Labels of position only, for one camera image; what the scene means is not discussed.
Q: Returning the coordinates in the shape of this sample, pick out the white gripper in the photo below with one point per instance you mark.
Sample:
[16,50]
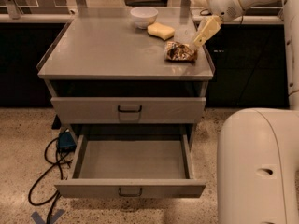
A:
[223,3]

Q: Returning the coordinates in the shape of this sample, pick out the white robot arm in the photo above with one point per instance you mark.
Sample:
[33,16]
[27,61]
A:
[258,148]

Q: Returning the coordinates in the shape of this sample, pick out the grey drawer cabinet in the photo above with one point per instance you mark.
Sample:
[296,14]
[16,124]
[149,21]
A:
[102,54]

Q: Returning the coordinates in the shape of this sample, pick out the closed upper grey drawer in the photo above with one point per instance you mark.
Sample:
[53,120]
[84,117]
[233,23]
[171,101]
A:
[96,110]

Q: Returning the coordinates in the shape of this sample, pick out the open grey drawer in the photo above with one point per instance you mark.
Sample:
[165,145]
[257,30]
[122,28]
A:
[138,167]

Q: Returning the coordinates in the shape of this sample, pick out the yellow sponge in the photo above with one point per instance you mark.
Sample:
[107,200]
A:
[163,31]

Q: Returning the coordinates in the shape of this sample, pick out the white bowl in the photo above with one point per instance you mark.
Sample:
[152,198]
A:
[142,17]

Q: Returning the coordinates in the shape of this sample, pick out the blue power box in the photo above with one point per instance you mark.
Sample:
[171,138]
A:
[66,142]

